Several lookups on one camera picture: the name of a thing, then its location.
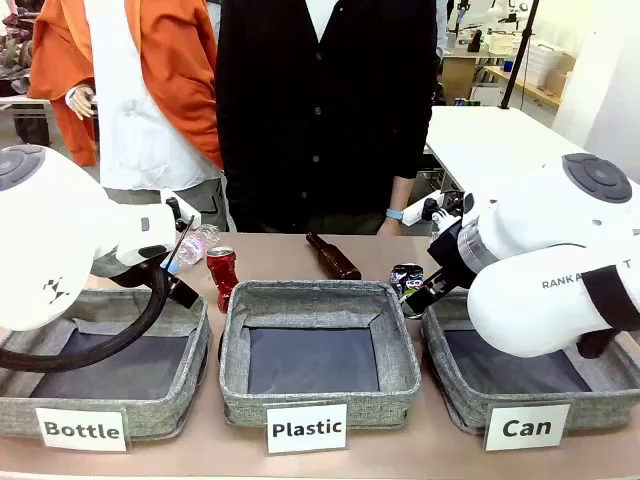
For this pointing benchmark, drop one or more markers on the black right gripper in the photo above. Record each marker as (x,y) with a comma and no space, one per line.
(452,255)

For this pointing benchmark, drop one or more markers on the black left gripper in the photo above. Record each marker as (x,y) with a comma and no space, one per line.
(132,272)

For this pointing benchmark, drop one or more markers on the crushed red can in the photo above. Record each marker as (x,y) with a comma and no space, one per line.
(222,275)

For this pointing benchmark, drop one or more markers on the small pink-label plastic bottle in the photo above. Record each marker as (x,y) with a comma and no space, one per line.
(197,245)

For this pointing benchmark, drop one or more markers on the brown glass bottle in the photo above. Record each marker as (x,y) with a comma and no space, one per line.
(335,260)

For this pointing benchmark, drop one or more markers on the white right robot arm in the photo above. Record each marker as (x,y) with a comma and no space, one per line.
(540,260)

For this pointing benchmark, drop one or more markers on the person's left forearm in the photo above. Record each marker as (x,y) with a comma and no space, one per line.
(401,192)

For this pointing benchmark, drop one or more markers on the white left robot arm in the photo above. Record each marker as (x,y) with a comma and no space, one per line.
(55,235)

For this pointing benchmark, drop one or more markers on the crushed black can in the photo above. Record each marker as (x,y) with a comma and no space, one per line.
(406,280)

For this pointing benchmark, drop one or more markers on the grey fabric basket labelled Bottle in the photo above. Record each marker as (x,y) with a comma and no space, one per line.
(175,380)

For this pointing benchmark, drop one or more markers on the grey fabric basket labelled Can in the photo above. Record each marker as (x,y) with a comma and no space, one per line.
(450,380)

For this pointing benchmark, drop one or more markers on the grey fabric basket labelled Plastic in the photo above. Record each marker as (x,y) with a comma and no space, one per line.
(320,310)

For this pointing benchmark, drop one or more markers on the white Can sign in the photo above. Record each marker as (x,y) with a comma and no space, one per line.
(526,427)

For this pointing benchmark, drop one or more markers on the person's left hand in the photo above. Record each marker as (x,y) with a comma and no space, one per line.
(389,228)

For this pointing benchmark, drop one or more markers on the light blue wristwatch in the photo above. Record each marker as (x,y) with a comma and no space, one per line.
(394,214)

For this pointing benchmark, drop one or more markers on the grey mannequin trousers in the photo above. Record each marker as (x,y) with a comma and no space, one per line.
(200,200)

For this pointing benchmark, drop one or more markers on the white Bottle sign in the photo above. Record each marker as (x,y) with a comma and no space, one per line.
(82,429)

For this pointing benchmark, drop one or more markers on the white background table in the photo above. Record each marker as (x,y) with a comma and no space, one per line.
(490,140)

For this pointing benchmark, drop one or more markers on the white Plastic sign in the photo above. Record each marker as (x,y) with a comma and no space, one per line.
(306,428)

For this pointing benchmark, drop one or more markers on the white shirt on mannequin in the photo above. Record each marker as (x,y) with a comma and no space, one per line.
(130,120)

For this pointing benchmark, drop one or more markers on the person in black cardigan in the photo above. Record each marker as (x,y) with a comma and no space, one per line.
(320,110)

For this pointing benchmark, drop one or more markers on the pale mannequin hand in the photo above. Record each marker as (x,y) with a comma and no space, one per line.
(80,102)

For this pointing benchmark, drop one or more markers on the brown wooden cabinet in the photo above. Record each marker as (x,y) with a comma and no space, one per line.
(457,77)

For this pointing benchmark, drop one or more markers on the orange coat on mannequin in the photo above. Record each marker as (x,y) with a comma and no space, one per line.
(175,65)

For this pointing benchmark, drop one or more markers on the wooden background desk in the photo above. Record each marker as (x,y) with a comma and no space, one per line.
(530,85)

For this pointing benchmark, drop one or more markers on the black tripod pole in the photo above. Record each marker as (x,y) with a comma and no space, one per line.
(517,55)

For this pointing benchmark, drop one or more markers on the person in grey shirt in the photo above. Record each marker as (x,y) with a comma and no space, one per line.
(440,30)

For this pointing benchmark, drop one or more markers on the white storage boxes stack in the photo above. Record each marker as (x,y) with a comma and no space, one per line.
(542,57)

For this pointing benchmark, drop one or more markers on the pile of dark clothes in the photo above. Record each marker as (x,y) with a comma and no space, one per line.
(15,50)

